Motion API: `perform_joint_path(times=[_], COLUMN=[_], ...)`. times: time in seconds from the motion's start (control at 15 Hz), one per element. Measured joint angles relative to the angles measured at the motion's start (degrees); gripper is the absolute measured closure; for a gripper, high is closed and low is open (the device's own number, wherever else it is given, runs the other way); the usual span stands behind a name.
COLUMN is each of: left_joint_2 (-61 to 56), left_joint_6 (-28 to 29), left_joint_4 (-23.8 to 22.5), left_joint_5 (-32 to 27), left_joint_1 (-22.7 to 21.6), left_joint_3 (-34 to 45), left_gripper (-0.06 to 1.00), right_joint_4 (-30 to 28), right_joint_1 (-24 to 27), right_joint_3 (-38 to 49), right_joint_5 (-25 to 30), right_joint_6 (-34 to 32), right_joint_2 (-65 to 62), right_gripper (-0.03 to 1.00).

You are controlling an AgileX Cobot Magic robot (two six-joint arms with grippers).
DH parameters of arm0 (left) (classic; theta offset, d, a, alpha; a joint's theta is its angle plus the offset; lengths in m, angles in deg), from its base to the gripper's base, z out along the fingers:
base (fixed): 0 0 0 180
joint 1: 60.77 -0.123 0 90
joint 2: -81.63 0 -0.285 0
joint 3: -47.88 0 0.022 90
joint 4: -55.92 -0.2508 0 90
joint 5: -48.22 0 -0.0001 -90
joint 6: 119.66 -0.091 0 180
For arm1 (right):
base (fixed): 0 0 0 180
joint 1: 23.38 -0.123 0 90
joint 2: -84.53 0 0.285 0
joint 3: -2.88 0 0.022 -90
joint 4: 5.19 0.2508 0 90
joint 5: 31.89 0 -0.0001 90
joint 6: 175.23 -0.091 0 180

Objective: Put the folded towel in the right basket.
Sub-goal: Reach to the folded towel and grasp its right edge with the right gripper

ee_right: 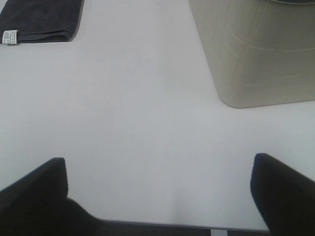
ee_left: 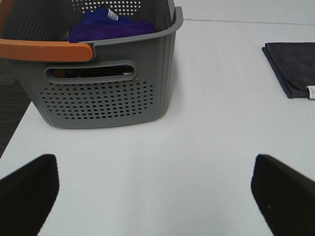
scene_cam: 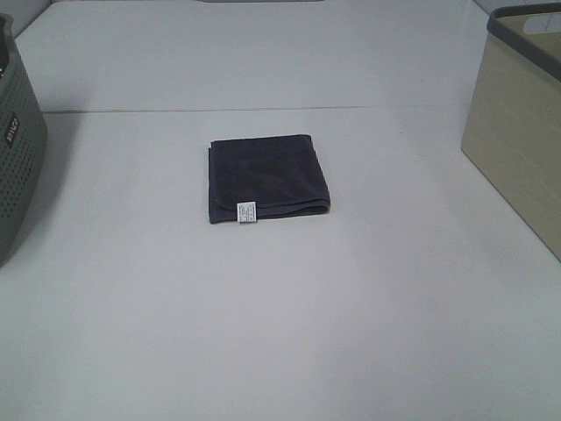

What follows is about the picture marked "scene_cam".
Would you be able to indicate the white towel care label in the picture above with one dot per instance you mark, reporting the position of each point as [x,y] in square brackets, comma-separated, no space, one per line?
[246,213]

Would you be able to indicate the grey perforated plastic basket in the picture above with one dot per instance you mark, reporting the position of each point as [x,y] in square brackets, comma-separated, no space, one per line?
[23,139]

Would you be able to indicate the dark grey towel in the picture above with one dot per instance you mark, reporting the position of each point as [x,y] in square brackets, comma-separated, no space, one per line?
[281,175]

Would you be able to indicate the beige bin with grey rim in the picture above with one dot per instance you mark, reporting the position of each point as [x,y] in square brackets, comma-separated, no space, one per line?
[512,134]

